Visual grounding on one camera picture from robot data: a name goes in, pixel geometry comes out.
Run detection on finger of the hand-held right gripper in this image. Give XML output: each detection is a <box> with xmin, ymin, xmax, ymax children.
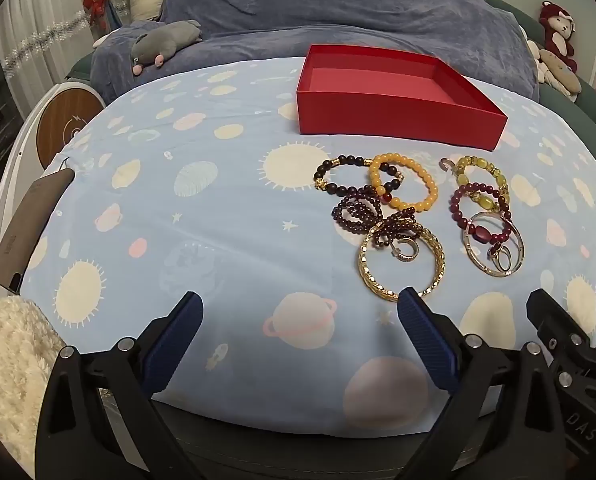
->
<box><xmin>526</xmin><ymin>289</ymin><xmax>593</xmax><ymax>348</ymax></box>

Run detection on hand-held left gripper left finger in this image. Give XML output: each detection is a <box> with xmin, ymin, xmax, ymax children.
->
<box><xmin>35</xmin><ymin>291</ymin><xmax>205</xmax><ymax>480</ymax></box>

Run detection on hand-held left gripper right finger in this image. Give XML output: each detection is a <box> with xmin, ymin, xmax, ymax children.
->
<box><xmin>397</xmin><ymin>287</ymin><xmax>573</xmax><ymax>480</ymax></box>

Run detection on gold hoop earring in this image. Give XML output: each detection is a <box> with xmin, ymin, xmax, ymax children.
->
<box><xmin>390</xmin><ymin>240</ymin><xmax>421</xmax><ymax>264</ymax></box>

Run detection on thin rose gold bangle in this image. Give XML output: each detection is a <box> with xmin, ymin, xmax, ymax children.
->
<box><xmin>460</xmin><ymin>211</ymin><xmax>525</xmax><ymax>278</ymax></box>

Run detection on dark red bead bracelet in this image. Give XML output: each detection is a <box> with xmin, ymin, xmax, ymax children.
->
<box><xmin>450</xmin><ymin>184</ymin><xmax>516</xmax><ymax>256</ymax></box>

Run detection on dark garnet multi-wrap bracelet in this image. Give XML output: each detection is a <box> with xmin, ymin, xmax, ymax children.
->
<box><xmin>333</xmin><ymin>192</ymin><xmax>423</xmax><ymax>251</ymax></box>

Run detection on yellow-green bead bracelet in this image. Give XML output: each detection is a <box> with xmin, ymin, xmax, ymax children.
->
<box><xmin>452</xmin><ymin>156</ymin><xmax>509</xmax><ymax>213</ymax></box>

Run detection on yellow amber bead bracelet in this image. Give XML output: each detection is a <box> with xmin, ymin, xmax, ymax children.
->
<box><xmin>369</xmin><ymin>152</ymin><xmax>439</xmax><ymax>212</ymax></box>

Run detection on red cardboard box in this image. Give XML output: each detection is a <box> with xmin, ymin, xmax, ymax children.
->
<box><xmin>296</xmin><ymin>44</ymin><xmax>508</xmax><ymax>152</ymax></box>

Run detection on light blue planet print sheet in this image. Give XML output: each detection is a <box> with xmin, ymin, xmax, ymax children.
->
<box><xmin>18</xmin><ymin>55</ymin><xmax>596</xmax><ymax>436</ymax></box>

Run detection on cream fluffy cloth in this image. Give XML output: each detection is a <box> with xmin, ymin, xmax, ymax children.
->
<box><xmin>0</xmin><ymin>295</ymin><xmax>66</xmax><ymax>471</ymax></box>

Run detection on green sofa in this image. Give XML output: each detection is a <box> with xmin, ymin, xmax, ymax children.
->
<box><xmin>482</xmin><ymin>0</ymin><xmax>596</xmax><ymax>161</ymax></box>

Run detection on beige plush toy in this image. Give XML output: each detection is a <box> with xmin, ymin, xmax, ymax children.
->
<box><xmin>526</xmin><ymin>40</ymin><xmax>583</xmax><ymax>103</ymax></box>

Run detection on white appliance with wooden disc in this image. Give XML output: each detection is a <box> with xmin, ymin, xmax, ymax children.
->
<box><xmin>0</xmin><ymin>82</ymin><xmax>104</xmax><ymax>296</ymax></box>

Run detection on red monkey plush toy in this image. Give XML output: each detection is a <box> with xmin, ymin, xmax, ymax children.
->
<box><xmin>538</xmin><ymin>1</ymin><xmax>578</xmax><ymax>73</ymax></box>

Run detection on grey mouse plush toy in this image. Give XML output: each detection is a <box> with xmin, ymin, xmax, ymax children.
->
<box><xmin>130</xmin><ymin>20</ymin><xmax>202</xmax><ymax>76</ymax></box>

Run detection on silver tinsel garland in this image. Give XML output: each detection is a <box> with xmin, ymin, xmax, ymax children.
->
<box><xmin>0</xmin><ymin>9</ymin><xmax>86</xmax><ymax>73</ymax></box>

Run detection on blue-grey blanket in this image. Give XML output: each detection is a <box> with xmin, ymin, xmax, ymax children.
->
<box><xmin>89</xmin><ymin>0</ymin><xmax>541</xmax><ymax>106</ymax></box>

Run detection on white curtain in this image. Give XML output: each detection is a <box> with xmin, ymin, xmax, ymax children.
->
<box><xmin>0</xmin><ymin>0</ymin><xmax>114</xmax><ymax>121</ymax></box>

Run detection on black bead bracelet gold charms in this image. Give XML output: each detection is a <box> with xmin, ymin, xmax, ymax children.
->
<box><xmin>314</xmin><ymin>155</ymin><xmax>405</xmax><ymax>203</ymax></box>

